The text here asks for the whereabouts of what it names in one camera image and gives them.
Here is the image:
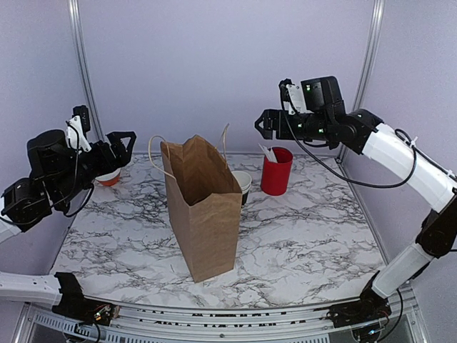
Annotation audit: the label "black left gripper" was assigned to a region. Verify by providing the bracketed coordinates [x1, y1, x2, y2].
[51, 130, 136, 207]

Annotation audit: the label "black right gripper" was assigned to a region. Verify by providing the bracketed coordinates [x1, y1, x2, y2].
[255, 108, 332, 141]

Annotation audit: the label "brown paper bag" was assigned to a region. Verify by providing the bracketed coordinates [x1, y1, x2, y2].
[157, 134, 242, 283]

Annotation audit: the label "orange object behind left arm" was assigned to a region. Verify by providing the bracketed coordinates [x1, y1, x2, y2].
[96, 168, 121, 187]

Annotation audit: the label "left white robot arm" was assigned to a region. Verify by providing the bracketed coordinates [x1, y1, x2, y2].
[1, 105, 136, 321]

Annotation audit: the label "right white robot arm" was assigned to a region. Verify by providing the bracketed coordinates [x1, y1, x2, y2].
[254, 76, 456, 321]

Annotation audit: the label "white wrapped stirrer packets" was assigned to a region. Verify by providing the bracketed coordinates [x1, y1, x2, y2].
[258, 144, 278, 163]

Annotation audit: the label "red cylindrical holder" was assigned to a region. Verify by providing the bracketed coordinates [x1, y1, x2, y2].
[261, 146, 293, 196]

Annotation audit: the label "stacked black paper cups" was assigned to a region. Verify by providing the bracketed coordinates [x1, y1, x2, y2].
[232, 171, 252, 207]

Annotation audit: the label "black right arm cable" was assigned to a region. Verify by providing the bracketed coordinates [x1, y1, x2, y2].
[278, 80, 421, 189]

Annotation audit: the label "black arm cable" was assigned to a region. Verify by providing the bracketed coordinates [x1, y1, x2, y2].
[278, 80, 421, 189]
[0, 121, 97, 226]

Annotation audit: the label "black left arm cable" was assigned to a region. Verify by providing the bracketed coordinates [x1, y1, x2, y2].
[0, 121, 97, 226]

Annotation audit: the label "aluminium frame post left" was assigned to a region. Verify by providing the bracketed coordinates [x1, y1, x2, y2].
[68, 0, 104, 140]

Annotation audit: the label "aluminium frame post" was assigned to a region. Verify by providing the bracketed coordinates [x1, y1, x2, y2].
[68, 0, 104, 140]
[337, 0, 386, 161]

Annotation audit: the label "aluminium frame post right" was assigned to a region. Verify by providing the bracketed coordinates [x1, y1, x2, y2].
[337, 0, 386, 161]

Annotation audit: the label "aluminium front rail base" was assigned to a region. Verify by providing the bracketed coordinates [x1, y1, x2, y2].
[12, 287, 431, 342]

